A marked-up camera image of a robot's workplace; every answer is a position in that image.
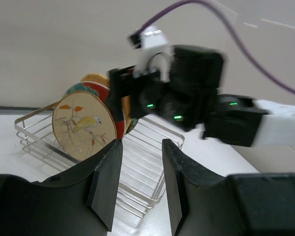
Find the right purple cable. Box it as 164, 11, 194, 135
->
137, 0, 295, 99

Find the light blue flower plate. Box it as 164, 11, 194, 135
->
126, 118, 139, 133

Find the red and teal plate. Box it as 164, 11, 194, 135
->
63, 81, 126, 139

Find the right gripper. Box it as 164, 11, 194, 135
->
105, 45, 224, 131

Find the wire dish rack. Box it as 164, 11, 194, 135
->
14, 104, 185, 218

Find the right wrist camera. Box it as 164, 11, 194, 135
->
127, 26, 172, 83

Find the orange woven oval plate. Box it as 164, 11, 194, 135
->
80, 73, 132, 133

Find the beige floral plate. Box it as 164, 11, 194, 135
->
52, 91, 118, 161

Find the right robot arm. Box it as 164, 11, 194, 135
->
105, 45, 295, 147

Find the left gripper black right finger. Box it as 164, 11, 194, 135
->
162, 139, 295, 236

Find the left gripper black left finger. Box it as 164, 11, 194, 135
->
0, 139, 123, 236

